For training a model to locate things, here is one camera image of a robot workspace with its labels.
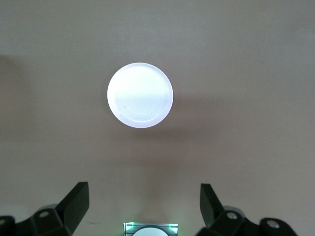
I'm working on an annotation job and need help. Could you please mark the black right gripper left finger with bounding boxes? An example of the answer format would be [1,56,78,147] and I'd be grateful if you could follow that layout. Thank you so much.
[0,181,89,236]

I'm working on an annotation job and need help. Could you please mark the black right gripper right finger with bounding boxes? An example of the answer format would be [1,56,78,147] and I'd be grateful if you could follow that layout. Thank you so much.
[196,183,300,236]

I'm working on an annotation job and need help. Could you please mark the pink round plate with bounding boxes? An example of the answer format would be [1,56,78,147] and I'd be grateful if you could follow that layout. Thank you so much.
[107,62,174,129]

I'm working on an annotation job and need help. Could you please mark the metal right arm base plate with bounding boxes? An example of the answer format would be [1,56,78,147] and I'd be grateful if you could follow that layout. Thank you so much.
[123,222,179,236]

